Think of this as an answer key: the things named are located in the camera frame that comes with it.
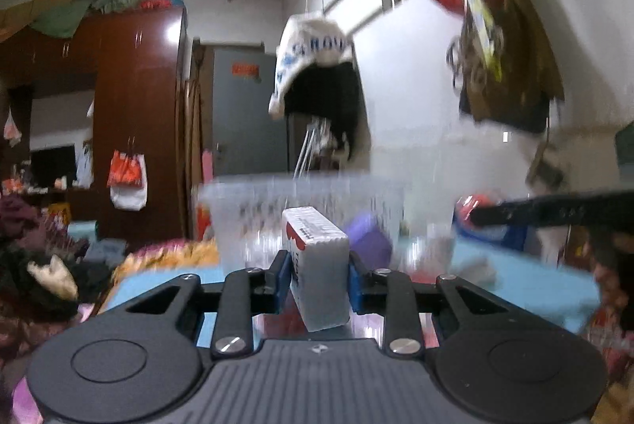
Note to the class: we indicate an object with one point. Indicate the green cloth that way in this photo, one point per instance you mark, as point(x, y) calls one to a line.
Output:
point(64, 18)

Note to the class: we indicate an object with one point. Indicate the red and blue bag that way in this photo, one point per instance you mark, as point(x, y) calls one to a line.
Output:
point(163, 2)

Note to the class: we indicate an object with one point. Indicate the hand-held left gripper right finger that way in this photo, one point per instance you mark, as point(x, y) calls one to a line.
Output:
point(354, 286)

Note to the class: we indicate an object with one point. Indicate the pink board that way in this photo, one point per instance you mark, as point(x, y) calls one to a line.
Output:
point(207, 164)

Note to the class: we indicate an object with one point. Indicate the white and black jacket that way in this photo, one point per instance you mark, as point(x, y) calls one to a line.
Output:
point(317, 72)

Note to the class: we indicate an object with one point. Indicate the metal crutches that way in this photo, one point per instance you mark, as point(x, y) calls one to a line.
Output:
point(309, 146)

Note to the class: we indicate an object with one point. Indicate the small pinkish plastic bag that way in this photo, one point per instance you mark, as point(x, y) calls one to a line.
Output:
point(12, 131)

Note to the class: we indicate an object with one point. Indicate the clear plastic basket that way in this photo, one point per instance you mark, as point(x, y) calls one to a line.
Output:
point(237, 216)

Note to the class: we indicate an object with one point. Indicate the orange printed blanket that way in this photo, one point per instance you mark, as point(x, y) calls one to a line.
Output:
point(163, 258)

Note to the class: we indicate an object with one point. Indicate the red door sticker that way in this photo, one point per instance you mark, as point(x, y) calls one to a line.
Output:
point(245, 71)

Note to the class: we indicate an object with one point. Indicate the grey door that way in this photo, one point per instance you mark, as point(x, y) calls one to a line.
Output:
point(242, 127)

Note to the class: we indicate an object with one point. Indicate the white and orange plastic bag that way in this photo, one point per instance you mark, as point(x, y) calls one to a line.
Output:
point(128, 181)

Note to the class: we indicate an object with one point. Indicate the purple packet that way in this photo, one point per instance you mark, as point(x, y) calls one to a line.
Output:
point(370, 239)

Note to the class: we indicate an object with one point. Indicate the pile of dark clothes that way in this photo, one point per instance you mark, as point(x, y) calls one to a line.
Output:
point(34, 255)

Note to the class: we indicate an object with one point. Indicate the teal box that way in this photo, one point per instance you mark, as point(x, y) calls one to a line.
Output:
point(81, 230)

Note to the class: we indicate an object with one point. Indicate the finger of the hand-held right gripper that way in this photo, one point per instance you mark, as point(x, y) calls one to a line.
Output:
point(515, 211)

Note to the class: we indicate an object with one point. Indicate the white box with red label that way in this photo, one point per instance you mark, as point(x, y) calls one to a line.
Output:
point(322, 275)

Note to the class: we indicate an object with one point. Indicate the brown wooden wardrobe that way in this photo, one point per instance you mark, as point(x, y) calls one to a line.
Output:
point(133, 107)

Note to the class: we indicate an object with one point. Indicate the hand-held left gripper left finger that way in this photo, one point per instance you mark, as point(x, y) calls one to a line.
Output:
point(282, 279)

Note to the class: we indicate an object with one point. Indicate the blue and white box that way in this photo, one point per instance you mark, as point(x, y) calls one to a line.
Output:
point(495, 235)

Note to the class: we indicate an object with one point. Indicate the brown hanging bag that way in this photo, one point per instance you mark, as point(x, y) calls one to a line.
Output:
point(525, 72)

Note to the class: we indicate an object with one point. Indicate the black television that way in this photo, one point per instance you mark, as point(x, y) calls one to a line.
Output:
point(52, 166)

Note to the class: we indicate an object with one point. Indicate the cardboard boxes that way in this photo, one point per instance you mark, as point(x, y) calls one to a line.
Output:
point(34, 5)

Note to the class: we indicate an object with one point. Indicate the wooden sticks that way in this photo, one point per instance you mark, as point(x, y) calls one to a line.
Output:
point(194, 117)

